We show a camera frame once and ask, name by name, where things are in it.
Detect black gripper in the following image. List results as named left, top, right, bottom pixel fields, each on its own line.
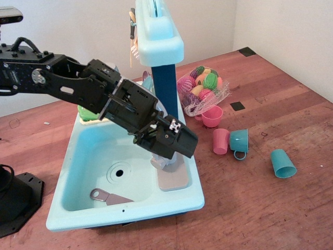
left=98, top=79, right=198, bottom=159

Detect grey toy faucet lever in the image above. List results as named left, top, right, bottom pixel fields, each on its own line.
left=150, top=152, right=185, bottom=173

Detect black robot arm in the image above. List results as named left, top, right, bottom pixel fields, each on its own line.
left=1, top=37, right=198, bottom=159

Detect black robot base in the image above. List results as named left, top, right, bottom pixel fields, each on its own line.
left=1, top=164, right=44, bottom=238

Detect pink toy teacup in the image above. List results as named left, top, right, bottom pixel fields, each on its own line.
left=195, top=105, right=223, bottom=128

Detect pink toy tumbler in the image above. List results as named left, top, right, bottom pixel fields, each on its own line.
left=213, top=129, right=230, bottom=155

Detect net bag of toy food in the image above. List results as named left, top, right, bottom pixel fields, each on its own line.
left=176, top=66, right=230, bottom=117

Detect teal toy plate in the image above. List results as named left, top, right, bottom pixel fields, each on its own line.
left=142, top=71, right=155, bottom=94

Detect teal toy teacup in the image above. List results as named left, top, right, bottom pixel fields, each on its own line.
left=229, top=129, right=249, bottom=160

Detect black tape square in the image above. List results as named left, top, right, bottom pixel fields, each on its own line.
left=230, top=102, right=245, bottom=111

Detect light blue toy sink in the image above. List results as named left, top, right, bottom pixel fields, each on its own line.
left=46, top=1, right=204, bottom=232

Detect grey toy spatula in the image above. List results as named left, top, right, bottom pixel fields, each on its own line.
left=89, top=188, right=133, bottom=206

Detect green toy sponge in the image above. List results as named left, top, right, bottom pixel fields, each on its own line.
left=78, top=105, right=99, bottom=122

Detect hanging toy utensils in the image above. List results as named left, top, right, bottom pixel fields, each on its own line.
left=129, top=8, right=139, bottom=65

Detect black tape corner patch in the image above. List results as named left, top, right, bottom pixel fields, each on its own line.
left=238, top=47, right=256, bottom=57

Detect teal toy tumbler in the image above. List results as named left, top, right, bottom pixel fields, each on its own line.
left=271, top=149, right=297, bottom=179

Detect grey camera on stand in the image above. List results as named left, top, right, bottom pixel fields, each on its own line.
left=0, top=6, right=23, bottom=25

